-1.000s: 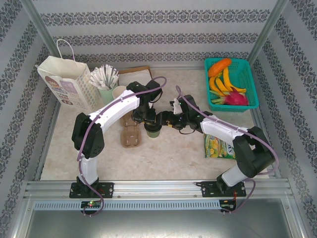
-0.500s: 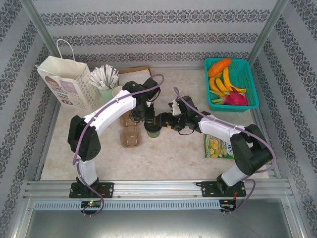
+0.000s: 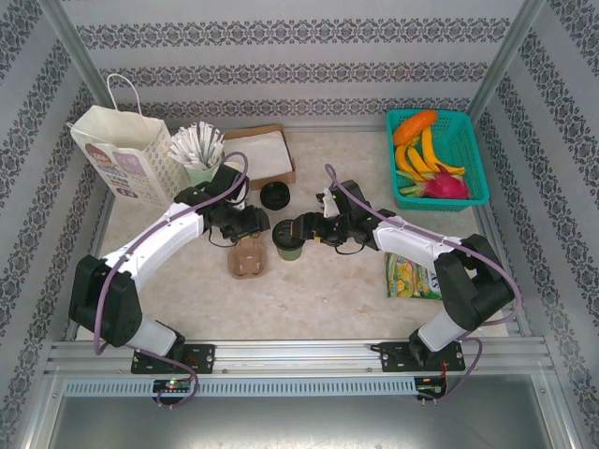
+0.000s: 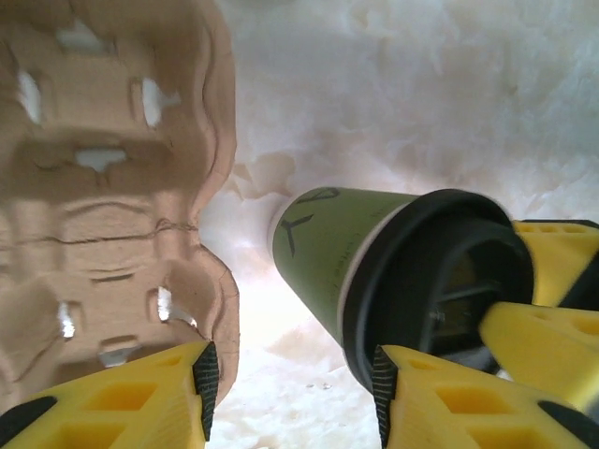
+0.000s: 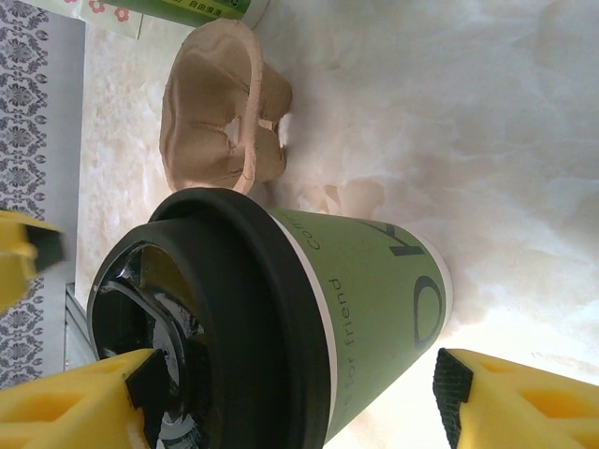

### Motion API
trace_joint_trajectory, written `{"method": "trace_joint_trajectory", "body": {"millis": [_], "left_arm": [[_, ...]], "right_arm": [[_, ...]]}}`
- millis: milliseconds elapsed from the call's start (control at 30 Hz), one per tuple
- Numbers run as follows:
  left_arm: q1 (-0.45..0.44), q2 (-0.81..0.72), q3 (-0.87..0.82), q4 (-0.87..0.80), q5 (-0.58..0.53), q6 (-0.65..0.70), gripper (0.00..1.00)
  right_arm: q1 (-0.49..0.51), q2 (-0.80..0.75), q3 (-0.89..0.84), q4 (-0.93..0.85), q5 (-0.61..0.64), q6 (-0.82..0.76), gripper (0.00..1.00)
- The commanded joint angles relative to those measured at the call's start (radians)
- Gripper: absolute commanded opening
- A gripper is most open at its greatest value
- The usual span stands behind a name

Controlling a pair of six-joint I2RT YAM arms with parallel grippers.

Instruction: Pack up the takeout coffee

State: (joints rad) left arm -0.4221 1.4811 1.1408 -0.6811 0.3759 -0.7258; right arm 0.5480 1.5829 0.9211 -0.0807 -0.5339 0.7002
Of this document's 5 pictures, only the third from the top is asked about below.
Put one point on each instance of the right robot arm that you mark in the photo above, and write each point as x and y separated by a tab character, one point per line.
412	243

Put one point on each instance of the green cup with dark drink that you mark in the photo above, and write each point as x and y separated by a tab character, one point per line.
284	235

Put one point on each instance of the white printed paper bag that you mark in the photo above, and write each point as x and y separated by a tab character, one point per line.
121	135

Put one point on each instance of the grey metal shelf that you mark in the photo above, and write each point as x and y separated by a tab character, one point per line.
299	425

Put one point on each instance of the brown cardboard box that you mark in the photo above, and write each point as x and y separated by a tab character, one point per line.
276	181

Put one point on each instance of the pink toy dragon fruit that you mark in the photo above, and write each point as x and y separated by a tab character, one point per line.
444	187

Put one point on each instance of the teal plastic basket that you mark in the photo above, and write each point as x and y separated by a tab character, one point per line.
468	140

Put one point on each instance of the orange toy fruit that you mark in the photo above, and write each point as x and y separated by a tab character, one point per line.
414	125

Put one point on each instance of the olive green coffee cup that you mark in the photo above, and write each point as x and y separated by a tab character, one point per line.
289	253

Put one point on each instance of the green toy vegetable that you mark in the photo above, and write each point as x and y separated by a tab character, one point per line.
404	174

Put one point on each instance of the mint green straw cup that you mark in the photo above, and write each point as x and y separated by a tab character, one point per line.
201	175

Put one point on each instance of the black plastic cup lid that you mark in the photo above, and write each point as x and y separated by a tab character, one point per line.
275	195

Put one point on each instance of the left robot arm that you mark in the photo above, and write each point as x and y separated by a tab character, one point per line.
159	234

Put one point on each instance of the long yellow toy banana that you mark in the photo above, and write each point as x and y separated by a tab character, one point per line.
429	149

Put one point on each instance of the short yellow toy banana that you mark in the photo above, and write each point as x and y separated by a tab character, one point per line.
402	161
416	163

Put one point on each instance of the green yellow candy bag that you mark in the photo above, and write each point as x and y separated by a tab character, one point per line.
407	280

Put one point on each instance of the aluminium frame post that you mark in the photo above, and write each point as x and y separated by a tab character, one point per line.
507	56
79	61

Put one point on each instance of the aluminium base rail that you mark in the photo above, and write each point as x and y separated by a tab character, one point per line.
290	355

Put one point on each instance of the brown pulp cup carrier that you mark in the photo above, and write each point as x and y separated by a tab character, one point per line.
248	264

